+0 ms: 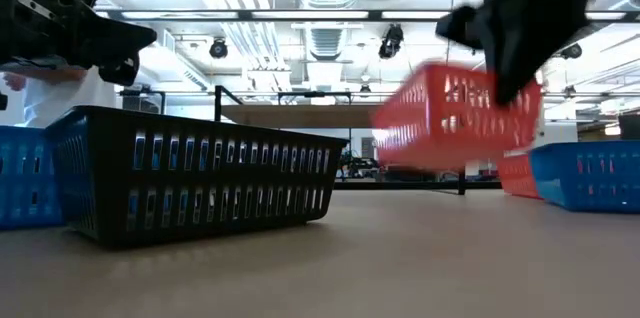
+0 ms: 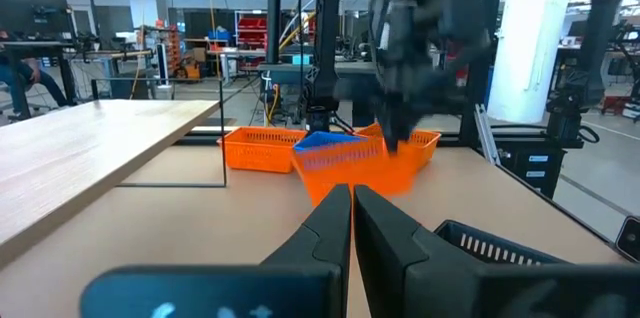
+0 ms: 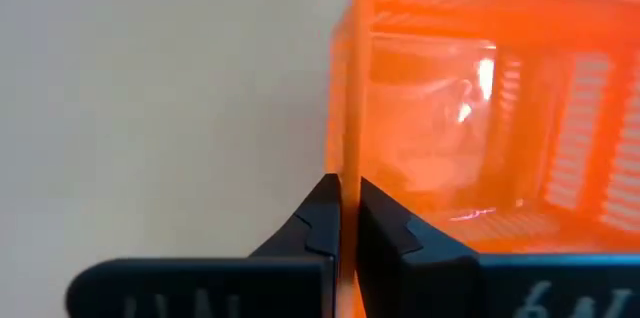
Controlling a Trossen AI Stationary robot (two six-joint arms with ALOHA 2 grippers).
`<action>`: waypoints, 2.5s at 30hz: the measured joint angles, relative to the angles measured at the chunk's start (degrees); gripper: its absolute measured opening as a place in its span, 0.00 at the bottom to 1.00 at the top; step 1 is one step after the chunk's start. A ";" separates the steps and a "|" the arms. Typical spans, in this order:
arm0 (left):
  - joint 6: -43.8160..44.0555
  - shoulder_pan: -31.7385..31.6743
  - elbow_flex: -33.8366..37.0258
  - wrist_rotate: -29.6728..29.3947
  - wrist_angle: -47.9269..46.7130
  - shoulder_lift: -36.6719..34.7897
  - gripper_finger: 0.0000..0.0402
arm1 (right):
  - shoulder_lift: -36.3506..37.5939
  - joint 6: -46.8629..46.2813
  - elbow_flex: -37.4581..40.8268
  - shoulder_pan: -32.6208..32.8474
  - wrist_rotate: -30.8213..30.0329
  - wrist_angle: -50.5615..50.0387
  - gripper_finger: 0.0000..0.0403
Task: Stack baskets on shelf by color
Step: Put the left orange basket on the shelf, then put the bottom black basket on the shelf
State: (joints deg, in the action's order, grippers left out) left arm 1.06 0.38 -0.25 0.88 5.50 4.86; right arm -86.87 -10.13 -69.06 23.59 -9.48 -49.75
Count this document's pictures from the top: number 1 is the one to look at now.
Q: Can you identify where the person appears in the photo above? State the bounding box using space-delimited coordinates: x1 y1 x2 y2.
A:
0 65 119 129

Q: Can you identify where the black plastic slotted basket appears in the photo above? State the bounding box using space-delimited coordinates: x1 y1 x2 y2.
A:
44 105 349 249

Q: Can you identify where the black computer monitor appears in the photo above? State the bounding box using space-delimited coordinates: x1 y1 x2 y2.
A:
618 114 640 141

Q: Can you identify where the blue plastic slotted basket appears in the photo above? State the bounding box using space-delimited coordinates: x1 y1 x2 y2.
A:
529 140 640 214
0 125 64 232

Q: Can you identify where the black background equipment rack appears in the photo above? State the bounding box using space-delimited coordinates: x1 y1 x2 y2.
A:
118 84 167 115

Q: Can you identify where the wooden shelf board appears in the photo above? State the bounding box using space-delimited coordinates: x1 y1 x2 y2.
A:
221 103 387 130

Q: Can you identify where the red plastic slotted basket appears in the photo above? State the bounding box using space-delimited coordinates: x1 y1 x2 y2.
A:
372 61 544 172
497 150 544 200

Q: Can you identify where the black metal shelf frame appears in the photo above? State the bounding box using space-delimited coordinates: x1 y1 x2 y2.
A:
213 84 502 197

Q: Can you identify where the overhead LED light bar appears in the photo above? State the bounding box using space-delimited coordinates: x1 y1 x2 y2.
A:
94 7 640 23

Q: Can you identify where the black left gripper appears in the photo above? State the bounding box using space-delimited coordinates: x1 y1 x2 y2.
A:
0 0 158 87

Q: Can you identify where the black ceiling spotlight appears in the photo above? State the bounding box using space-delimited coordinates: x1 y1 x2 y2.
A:
209 37 229 60
377 23 405 60
559 43 584 61

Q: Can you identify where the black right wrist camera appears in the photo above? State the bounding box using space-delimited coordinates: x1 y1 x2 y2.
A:
434 4 484 51

